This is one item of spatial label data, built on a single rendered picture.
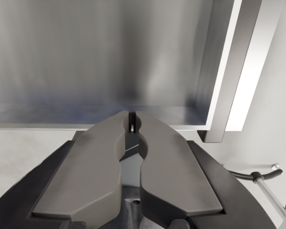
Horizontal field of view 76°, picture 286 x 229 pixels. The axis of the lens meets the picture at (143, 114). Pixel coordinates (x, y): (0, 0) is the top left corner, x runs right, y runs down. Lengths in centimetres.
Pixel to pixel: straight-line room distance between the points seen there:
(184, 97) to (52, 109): 11
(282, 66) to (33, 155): 169
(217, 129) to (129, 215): 23
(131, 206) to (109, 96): 24
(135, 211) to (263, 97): 116
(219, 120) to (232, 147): 133
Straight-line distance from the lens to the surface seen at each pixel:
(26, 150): 152
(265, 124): 150
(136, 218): 36
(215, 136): 18
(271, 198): 150
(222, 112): 16
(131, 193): 36
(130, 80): 16
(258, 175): 158
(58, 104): 18
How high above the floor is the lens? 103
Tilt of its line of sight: 62 degrees down
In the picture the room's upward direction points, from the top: 175 degrees clockwise
